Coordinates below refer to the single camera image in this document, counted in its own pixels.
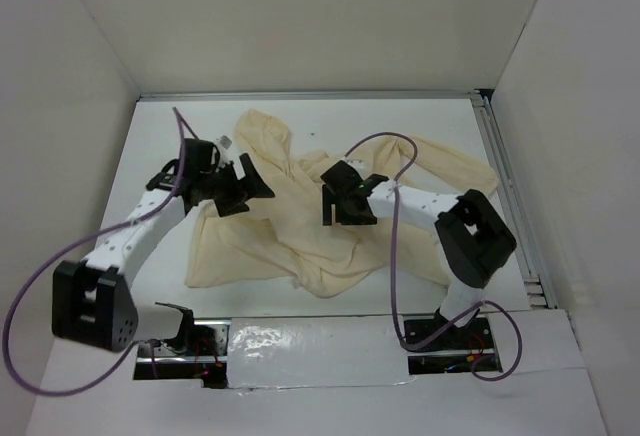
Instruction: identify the aluminium frame rail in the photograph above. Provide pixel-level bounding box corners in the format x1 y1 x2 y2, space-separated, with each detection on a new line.
110 90 556 317

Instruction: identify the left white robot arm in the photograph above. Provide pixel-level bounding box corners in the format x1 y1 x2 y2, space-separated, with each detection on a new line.
51 137 275 353

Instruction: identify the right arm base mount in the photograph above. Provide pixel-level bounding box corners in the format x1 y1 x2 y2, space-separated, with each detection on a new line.
407 317 502 375

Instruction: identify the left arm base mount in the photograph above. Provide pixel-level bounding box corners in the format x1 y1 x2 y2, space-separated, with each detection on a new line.
133 302 231 389

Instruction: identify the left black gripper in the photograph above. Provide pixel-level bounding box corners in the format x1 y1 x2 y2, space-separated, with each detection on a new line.
199 153 274 218

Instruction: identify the cream yellow jacket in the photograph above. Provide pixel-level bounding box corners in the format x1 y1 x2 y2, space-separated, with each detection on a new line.
185 109 499 298

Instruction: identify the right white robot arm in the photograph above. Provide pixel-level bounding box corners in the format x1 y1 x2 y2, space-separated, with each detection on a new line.
321 160 517 348

